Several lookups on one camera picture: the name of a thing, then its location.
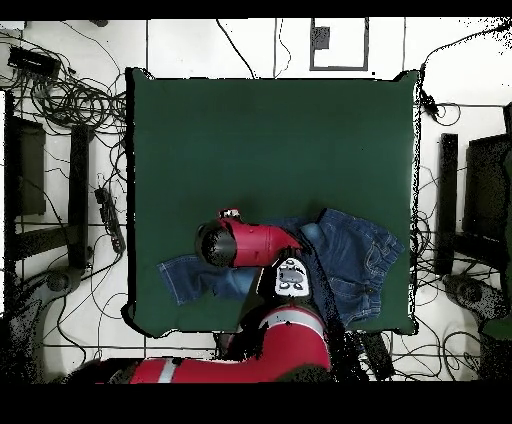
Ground blue denim jeans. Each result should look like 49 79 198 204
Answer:
156 207 406 331

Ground dark flat panel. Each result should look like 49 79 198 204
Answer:
15 119 48 217
462 133 512 241

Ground dark green table cloth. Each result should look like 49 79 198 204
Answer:
121 66 420 338

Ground grey tripod base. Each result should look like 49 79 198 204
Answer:
7 264 86 383
441 272 512 324

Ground dark grey square plate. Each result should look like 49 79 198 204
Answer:
311 26 332 50

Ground wide black power strip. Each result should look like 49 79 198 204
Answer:
358 331 397 382

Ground black electronics box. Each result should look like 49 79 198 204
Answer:
7 45 62 78

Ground green round object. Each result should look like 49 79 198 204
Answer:
480 317 512 342

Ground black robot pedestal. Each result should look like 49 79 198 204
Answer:
214 331 241 359

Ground black stand frame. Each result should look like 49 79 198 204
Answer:
3 90 91 281
434 132 512 277

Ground long black cable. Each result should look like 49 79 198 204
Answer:
215 18 258 80

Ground grey square floor frame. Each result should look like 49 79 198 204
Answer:
309 17 370 72

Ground tangled black cables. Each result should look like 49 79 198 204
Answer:
7 67 128 139
408 163 501 381

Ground black cable with plug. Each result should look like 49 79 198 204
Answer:
418 21 512 123

